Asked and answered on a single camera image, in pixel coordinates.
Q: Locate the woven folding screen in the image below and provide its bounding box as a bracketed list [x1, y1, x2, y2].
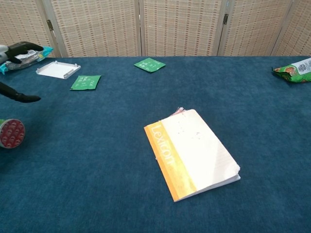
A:
[0, 0, 311, 58]

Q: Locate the white paper sheet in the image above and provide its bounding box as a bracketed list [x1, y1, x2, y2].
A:
[143, 109, 242, 203]

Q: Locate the green chip can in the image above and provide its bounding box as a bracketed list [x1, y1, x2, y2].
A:
[0, 118, 26, 149]

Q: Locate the dark blue tablecloth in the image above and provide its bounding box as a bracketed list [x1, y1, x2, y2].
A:
[0, 56, 311, 233]

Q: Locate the white square plastic tray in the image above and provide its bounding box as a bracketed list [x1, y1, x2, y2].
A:
[35, 61, 82, 80]

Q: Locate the green snack bag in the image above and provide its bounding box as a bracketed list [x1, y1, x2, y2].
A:
[271, 57, 311, 84]

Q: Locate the teal snack bag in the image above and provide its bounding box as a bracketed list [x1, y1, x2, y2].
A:
[0, 46, 54, 75]

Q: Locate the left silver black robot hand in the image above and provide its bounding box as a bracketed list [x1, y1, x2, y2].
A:
[0, 41, 45, 103]

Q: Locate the green sachet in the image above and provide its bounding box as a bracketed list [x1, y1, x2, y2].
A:
[70, 75, 102, 91]
[134, 57, 167, 74]

